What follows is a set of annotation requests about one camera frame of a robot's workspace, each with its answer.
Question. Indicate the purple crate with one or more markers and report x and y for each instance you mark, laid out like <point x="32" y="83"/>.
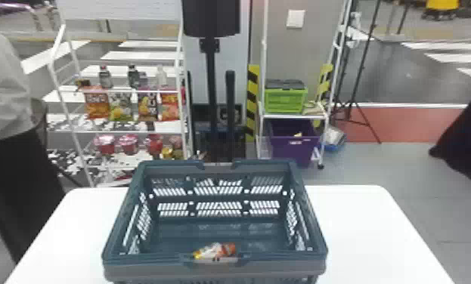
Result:
<point x="292" y="144"/>

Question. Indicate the green crate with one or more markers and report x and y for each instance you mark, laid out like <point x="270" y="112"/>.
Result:
<point x="286" y="100"/>

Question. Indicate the red snack packet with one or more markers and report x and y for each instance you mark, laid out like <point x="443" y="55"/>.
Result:
<point x="170" y="107"/>

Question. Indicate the white shelf trolley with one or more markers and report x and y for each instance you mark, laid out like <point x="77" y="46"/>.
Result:
<point x="263" y="59"/>

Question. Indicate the blue basket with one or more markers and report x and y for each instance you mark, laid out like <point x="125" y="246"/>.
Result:
<point x="219" y="232"/>

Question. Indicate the black yellow snack packet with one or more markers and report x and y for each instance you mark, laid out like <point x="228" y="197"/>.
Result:
<point x="148" y="108"/>

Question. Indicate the orange snack packet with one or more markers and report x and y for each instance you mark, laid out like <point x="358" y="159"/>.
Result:
<point x="215" y="251"/>
<point x="96" y="104"/>

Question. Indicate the green snack packet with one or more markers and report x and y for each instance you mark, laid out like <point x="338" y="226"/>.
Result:
<point x="121" y="107"/>

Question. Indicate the dark bottle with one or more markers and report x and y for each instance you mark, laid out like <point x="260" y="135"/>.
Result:
<point x="133" y="77"/>

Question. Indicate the clear bottle red label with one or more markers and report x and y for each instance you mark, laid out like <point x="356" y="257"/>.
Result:
<point x="105" y="78"/>

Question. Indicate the black tripod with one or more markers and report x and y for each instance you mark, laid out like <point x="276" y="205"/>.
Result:
<point x="360" y="67"/>

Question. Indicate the person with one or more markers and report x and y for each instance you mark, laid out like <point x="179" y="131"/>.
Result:
<point x="9" y="158"/>

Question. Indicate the yellow black striped post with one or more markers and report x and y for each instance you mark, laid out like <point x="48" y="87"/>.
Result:
<point x="252" y="95"/>

